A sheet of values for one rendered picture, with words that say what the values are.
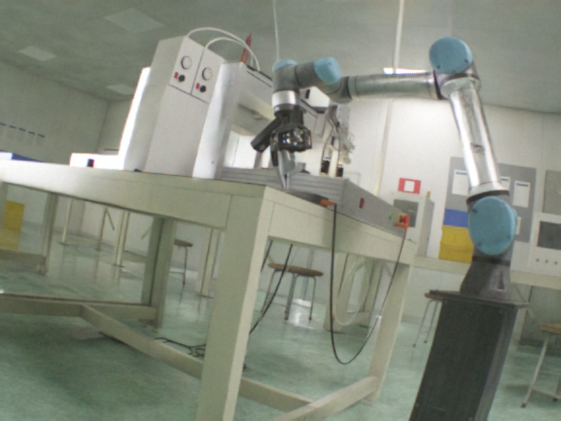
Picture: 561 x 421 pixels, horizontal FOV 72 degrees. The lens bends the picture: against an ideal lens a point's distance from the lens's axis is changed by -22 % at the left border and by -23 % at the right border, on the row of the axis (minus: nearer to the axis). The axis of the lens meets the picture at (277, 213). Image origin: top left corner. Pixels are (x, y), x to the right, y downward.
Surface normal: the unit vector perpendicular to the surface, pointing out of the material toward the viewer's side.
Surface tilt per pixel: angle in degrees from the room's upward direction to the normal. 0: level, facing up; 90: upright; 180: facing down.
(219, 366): 90
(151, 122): 90
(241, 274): 90
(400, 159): 90
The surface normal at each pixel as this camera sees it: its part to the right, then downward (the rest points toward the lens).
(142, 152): -0.51, -0.15
